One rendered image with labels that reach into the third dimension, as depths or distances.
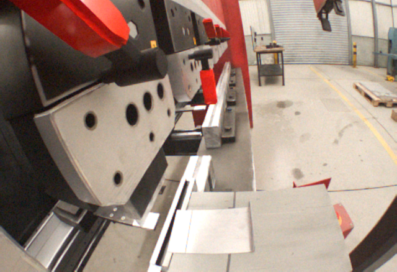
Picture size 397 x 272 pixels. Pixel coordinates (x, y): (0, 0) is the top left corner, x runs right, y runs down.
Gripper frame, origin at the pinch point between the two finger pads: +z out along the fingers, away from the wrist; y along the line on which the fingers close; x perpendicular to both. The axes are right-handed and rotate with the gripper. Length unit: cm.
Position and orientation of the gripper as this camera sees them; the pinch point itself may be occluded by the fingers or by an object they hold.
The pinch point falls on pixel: (332, 20)
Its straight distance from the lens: 59.2
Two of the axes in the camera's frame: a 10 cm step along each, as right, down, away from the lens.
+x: 9.8, 0.5, -1.9
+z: -0.5, 10.0, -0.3
